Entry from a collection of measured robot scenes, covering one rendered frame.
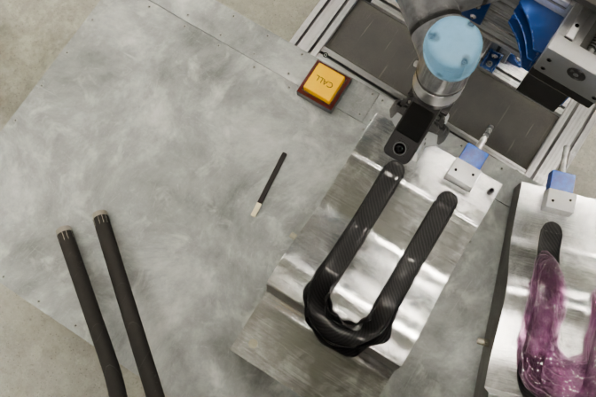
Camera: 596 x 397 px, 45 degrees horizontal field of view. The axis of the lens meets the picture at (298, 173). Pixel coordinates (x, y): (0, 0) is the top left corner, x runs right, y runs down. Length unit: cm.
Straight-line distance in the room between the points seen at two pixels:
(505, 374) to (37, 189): 93
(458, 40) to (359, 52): 118
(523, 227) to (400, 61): 90
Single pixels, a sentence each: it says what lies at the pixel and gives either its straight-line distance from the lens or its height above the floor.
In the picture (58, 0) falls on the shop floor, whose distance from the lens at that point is 260.
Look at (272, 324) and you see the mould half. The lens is 130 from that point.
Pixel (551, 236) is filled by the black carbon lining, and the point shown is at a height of 85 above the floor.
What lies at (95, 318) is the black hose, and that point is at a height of 86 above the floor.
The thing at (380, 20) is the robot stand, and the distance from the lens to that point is 219.
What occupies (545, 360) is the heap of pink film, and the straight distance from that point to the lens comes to 132.
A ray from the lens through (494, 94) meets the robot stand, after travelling 215.
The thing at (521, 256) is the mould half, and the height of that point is 87.
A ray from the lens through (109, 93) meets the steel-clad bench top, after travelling 151.
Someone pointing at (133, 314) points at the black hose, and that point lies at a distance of 132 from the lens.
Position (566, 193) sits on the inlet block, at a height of 88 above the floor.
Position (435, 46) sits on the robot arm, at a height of 129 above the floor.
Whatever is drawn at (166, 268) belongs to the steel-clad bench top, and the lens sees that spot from 140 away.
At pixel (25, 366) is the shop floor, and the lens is 231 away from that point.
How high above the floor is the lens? 216
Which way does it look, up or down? 75 degrees down
